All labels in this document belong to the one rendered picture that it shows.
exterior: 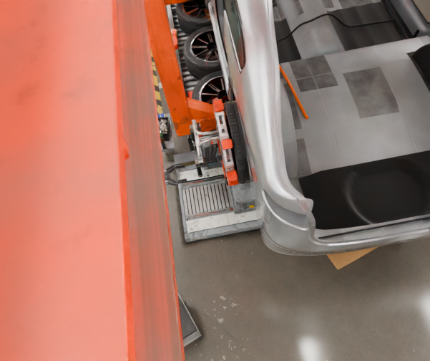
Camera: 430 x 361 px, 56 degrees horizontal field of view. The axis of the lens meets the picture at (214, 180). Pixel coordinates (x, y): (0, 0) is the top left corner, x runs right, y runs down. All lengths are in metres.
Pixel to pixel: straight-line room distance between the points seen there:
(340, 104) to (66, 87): 2.97
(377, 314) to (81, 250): 3.47
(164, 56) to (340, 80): 1.39
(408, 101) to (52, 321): 3.27
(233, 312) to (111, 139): 3.28
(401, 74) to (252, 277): 2.05
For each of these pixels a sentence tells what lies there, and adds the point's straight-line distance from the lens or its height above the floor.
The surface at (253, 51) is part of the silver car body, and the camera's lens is 2.52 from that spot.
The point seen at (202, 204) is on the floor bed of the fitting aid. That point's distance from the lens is 3.96.
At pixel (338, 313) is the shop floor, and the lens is 3.64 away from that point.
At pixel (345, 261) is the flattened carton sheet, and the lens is 3.78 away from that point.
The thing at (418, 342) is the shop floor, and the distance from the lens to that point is 3.75.
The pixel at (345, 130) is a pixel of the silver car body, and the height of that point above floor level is 0.99.
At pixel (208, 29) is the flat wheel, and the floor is 0.50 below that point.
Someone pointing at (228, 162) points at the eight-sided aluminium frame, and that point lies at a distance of 3.02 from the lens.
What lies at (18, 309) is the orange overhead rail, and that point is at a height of 3.22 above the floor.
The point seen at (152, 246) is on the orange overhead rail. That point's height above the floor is 3.00.
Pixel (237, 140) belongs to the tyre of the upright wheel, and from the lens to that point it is 2.95.
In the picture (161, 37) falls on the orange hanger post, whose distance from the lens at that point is 2.99.
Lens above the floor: 3.50
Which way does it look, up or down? 59 degrees down
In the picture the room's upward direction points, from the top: 11 degrees counter-clockwise
